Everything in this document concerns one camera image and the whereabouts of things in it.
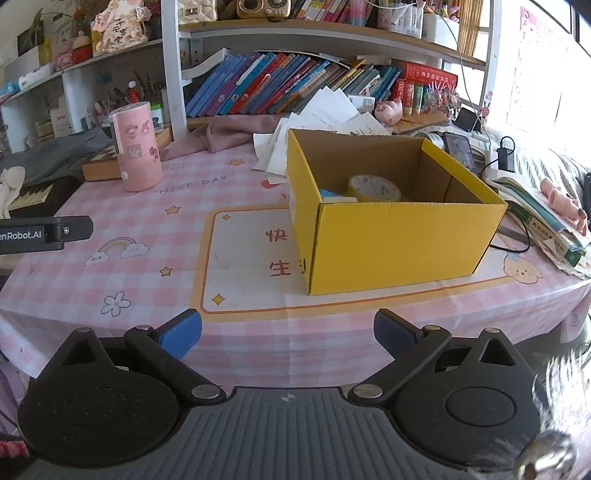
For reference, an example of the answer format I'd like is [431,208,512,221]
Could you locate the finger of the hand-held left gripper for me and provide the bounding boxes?
[55,215,94,243]

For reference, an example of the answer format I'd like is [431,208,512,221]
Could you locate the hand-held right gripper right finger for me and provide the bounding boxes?
[348,309,529,408]

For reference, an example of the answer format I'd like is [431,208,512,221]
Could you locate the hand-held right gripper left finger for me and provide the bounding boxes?
[44,308,227,408]

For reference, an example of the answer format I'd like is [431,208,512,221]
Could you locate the yellow cardboard box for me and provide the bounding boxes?
[286,128,509,296]

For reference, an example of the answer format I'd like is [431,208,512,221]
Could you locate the yellow tape roll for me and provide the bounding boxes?
[347,174,402,204]

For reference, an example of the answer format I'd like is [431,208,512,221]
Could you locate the cream garment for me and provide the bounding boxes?
[0,165,26,220]

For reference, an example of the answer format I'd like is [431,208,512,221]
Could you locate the brown wooden board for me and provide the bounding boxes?
[82,127,172,182]

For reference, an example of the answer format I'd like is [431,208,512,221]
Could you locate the grey cloth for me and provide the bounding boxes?
[0,127,114,185]

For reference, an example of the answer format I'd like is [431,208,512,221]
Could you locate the pink cylinder with stickers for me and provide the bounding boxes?
[112,102,163,192]

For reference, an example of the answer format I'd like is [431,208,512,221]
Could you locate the bunch of pens and brushes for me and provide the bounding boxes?
[95,71,164,116]

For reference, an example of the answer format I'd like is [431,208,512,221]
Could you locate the grey pencil lead case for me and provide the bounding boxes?
[501,226,532,245]

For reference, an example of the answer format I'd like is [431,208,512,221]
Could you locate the long white box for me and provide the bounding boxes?
[17,62,56,88]

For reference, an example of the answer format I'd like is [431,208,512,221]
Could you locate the white fluffy fur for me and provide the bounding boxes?
[531,348,591,435]

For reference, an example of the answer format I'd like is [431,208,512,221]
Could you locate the pink cloth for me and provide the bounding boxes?
[173,114,289,155]

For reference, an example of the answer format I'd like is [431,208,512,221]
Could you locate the red round figurine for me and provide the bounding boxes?
[71,32,93,63]

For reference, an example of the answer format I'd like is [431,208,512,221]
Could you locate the white shelf unit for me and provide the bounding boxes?
[0,0,502,148]

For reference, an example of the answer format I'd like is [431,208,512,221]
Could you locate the messy stack of textbooks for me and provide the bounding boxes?
[485,168,591,278]

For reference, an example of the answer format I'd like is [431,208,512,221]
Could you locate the black smartphone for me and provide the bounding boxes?
[443,131,478,174]

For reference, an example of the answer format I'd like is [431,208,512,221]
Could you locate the silver metal bell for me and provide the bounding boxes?
[515,431,578,480]

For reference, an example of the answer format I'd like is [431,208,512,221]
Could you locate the pink cartoon figurine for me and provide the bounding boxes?
[90,0,151,54]

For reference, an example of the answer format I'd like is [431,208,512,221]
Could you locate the black charger adapter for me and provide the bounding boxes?
[496,136,518,171]

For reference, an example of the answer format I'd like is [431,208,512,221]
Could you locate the pink doll toy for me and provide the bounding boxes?
[540,178,589,236]

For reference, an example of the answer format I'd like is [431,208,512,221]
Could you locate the pink pig plush toy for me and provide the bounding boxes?
[374,99,404,125]

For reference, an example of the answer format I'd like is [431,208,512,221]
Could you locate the small black stand device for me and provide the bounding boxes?
[455,107,483,132]

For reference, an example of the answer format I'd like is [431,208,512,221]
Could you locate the grey striped blanket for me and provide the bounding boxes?
[485,124,591,195]

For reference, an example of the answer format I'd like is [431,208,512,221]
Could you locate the pile of white papers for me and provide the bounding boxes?
[252,88,393,176]

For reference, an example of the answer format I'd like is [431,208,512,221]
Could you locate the row of colourful books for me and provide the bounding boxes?
[185,52,402,117]

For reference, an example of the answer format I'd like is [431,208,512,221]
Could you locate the short red and green books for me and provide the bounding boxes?
[392,78,426,116]

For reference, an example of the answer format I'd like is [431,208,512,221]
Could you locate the colourful acrylic figure stands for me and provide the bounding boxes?
[422,83,460,114]

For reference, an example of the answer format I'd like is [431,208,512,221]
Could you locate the cream quilted handbag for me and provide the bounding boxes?
[178,0,218,25]

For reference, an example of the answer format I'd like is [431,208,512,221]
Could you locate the thick red book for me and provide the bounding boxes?
[392,59,459,88]

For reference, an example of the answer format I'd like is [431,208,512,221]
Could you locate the wooden retro radio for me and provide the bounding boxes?
[236,0,293,20]

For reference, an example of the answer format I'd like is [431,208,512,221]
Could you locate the white storage container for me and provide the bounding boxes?
[422,11,460,40]

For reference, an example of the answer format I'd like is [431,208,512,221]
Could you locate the white pen container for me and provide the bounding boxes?
[378,0,423,38]

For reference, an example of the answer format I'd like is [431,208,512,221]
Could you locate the woven straw panel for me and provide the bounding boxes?
[457,0,485,56]

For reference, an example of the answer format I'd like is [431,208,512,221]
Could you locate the shelf row of thin books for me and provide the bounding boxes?
[291,0,384,24]

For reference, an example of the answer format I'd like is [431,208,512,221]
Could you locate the black cable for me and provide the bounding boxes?
[489,203,532,254]

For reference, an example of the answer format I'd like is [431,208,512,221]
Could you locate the pink bordered wall poster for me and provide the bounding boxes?
[505,4,573,125]

